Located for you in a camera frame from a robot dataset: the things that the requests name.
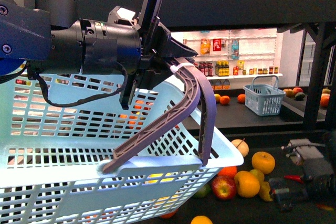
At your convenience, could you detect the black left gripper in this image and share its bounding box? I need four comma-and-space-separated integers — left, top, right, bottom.
79, 17, 198, 110

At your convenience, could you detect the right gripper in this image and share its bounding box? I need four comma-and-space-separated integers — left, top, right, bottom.
269, 130, 335, 212

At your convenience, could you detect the light teal shopping basket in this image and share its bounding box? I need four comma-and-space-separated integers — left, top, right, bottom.
1, 77, 244, 223

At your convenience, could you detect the far white product shelf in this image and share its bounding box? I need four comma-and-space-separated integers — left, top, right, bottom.
177, 28, 283, 89

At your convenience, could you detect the far orange beside lemon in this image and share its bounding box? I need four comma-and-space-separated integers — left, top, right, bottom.
219, 95, 230, 105

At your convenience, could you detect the red chili pepper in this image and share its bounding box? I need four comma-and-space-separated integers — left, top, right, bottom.
284, 175, 305, 184

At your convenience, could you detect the small yellow-green pear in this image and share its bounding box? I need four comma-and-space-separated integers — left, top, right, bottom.
249, 169, 265, 183

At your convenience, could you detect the golden pear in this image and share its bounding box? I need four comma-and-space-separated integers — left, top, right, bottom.
251, 152, 276, 174

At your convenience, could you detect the yellow-orange apple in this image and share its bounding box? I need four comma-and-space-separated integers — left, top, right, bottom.
234, 171, 260, 198

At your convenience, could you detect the far orange near basket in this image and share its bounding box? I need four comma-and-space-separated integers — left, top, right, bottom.
237, 94, 246, 104

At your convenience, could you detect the white pear with stem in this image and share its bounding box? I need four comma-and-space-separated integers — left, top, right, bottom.
231, 139, 249, 157

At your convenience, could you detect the small orange tangerine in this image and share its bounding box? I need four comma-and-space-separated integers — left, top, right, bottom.
217, 166, 237, 179

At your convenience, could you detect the red apple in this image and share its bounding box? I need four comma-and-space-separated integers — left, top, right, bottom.
211, 175, 237, 201

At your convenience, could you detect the blue shopping basket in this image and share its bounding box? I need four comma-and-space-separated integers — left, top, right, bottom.
243, 74, 286, 116

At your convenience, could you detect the green lime lower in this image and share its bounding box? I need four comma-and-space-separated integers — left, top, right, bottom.
193, 184, 212, 199

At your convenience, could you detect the orange-yellow fruit at bottom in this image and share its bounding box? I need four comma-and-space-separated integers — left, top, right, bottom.
190, 216, 213, 224

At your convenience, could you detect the large orange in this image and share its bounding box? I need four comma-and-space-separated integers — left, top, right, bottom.
159, 209, 178, 219

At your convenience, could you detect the white cable tie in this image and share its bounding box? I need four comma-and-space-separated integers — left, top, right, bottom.
170, 62, 194, 73

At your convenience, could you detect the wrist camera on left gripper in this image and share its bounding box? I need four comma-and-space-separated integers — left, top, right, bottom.
136, 0, 163, 35

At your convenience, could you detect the black metal shelf frame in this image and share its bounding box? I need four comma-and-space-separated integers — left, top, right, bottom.
77, 0, 336, 156

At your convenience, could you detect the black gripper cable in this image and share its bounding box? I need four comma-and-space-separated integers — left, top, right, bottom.
0, 61, 129, 108

